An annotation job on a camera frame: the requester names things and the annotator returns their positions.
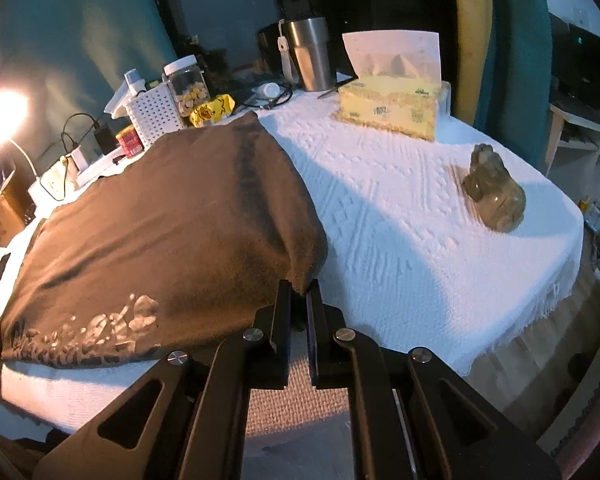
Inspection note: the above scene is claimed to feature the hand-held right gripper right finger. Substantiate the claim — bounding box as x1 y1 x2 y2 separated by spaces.
305 287 563 480

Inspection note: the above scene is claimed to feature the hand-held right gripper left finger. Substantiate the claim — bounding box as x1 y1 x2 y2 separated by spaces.
40 279 295 480

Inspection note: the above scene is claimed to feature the brown printed t-shirt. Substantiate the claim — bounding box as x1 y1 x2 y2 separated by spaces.
0 110 329 370

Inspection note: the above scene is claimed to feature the stone frog figurine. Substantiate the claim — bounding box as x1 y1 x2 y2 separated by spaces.
461 143 527 233

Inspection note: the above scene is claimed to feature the yellow snack packet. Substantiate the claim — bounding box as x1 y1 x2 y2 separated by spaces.
189 95 237 127

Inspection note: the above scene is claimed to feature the yellow tissue box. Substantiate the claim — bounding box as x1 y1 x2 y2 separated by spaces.
332 31 452 142

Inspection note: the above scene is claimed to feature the dark pen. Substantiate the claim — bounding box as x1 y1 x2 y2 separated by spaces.
317 77 357 99

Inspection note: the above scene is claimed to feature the red can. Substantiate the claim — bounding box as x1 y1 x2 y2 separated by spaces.
115 126 145 157

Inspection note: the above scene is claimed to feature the white power strip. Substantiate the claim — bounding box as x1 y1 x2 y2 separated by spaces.
77 147 131 186

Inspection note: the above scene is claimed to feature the white perforated basket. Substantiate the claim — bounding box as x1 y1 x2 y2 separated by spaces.
125 81 187 147

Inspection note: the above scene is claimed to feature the glass jar with white lid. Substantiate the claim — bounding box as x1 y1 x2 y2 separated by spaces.
163 55 212 118

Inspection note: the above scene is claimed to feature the black charger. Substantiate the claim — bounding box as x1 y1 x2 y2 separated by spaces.
94 122 118 155

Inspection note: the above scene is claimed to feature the steel tumbler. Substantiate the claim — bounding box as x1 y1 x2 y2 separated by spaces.
278 16 337 92

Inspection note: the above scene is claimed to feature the dark furniture piece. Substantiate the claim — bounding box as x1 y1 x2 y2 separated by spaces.
256 24 288 78

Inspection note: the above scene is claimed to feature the cardboard box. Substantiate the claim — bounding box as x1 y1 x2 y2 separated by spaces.
0 170 33 251

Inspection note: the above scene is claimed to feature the white shelf unit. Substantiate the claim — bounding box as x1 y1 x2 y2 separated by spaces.
545 100 600 201

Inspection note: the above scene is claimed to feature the yellow-green upright panel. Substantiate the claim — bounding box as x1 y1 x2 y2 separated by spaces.
449 0 496 126

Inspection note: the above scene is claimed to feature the teal curtain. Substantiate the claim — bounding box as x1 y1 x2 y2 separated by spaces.
480 0 553 133

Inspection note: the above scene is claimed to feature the white desk lamp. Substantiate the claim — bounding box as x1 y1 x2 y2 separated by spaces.
0 85 37 181

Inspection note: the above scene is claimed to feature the black monitor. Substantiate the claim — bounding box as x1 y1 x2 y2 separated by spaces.
550 12 600 111

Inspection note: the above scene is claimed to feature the black cord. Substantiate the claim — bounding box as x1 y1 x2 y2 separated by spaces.
240 85 293 111

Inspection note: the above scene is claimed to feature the black charger cable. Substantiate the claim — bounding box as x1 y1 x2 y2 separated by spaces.
60 112 103 153

